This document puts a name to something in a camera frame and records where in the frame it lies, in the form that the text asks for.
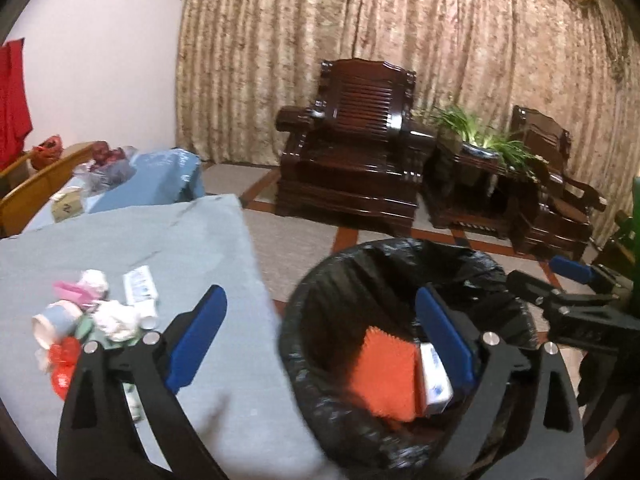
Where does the orange cloth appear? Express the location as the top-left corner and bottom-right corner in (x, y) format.
(347, 326), (421, 423)

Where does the beige patterned curtain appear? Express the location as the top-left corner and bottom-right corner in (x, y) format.
(175, 0), (640, 261)

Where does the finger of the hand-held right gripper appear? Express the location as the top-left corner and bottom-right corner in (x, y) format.
(506, 270), (568, 311)
(548, 255), (623, 291)

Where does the red snack packet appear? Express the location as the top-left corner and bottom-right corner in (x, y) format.
(35, 336), (83, 402)

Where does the trash bin with black bag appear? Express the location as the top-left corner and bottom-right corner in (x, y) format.
(276, 237), (543, 480)

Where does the dark wooden armchair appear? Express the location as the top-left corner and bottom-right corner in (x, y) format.
(275, 58), (438, 238)
(510, 105), (608, 263)

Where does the blue tablecloth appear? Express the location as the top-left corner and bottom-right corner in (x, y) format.
(22, 147), (207, 233)

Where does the light blue grey blanket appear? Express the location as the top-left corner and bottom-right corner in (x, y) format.
(0, 194), (346, 480)

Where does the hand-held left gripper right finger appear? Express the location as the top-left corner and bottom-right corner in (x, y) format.
(414, 284), (587, 480)

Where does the dark wooden side table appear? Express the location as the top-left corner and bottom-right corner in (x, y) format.
(422, 137), (543, 241)

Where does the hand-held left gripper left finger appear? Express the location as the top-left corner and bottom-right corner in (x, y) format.
(56, 284), (228, 480)

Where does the tissue box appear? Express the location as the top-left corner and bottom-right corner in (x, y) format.
(51, 187), (86, 223)

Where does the pink wrapper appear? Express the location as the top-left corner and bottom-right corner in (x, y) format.
(52, 280), (101, 306)

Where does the white tissue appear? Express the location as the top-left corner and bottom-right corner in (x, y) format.
(80, 269), (110, 298)
(92, 300), (143, 343)

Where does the white toothpaste tube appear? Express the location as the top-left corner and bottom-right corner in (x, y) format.
(122, 266), (160, 331)

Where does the glass fruit bowl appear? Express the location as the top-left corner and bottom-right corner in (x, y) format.
(75, 147), (138, 193)

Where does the small white box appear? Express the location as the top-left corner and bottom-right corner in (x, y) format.
(417, 342), (455, 416)

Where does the red cloth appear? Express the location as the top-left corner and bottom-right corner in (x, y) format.
(0, 37), (33, 171)

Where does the paper cup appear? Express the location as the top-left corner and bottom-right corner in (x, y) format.
(31, 300), (83, 348)

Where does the red plastic bag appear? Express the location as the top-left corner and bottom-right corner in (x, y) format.
(33, 135), (63, 168)

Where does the potted green plant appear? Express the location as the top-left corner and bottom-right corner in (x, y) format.
(415, 102), (546, 176)

